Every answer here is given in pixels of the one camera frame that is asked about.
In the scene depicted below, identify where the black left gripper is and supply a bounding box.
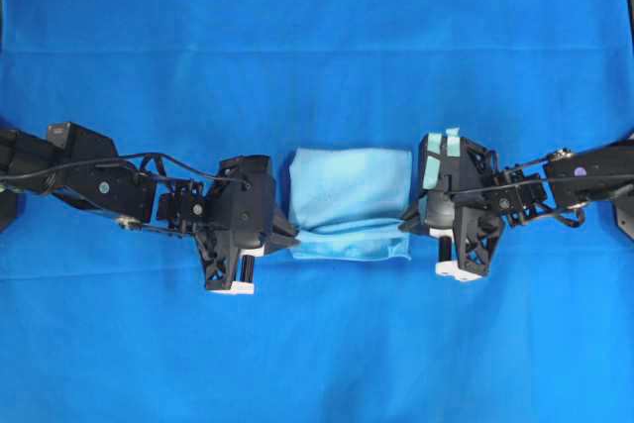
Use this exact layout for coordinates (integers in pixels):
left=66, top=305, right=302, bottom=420
left=195, top=170, right=300, bottom=294

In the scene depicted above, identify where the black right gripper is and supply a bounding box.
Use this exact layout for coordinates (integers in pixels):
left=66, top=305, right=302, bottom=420
left=398, top=129, right=504, bottom=282

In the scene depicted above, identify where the light blue towel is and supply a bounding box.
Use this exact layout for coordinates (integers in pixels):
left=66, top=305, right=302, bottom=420
left=289, top=148, right=412, bottom=262

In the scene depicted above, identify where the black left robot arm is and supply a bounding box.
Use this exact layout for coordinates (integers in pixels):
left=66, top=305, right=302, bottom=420
left=1, top=122, right=300, bottom=295

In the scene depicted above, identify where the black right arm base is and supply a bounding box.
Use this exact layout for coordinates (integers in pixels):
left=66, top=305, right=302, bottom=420
left=612, top=195, right=634, bottom=240

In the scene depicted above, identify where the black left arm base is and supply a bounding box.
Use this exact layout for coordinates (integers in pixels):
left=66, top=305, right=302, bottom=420
left=0, top=118, right=24, bottom=234

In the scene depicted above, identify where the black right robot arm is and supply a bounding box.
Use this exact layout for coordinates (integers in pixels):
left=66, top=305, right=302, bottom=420
left=399, top=129, right=633, bottom=281

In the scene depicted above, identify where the royal blue table cloth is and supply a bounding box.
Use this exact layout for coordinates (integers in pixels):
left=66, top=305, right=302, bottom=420
left=1, top=0, right=633, bottom=422

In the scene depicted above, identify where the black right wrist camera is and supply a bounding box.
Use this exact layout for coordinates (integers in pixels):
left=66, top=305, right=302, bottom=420
left=418, top=190, right=455, bottom=232

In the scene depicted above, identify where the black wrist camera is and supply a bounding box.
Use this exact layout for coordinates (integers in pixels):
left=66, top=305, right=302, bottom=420
left=219, top=155, right=271, bottom=182
left=418, top=190, right=455, bottom=232

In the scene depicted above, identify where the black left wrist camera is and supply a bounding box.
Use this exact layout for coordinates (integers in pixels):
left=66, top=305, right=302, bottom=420
left=219, top=155, right=271, bottom=182

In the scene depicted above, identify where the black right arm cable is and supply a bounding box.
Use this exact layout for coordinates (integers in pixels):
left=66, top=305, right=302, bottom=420
left=445, top=164, right=634, bottom=199

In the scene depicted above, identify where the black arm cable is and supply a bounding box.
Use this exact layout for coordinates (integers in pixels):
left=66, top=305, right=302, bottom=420
left=445, top=164, right=634, bottom=199
left=0, top=152, right=249, bottom=186

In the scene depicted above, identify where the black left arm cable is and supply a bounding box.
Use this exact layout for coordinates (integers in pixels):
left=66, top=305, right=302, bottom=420
left=0, top=152, right=249, bottom=186

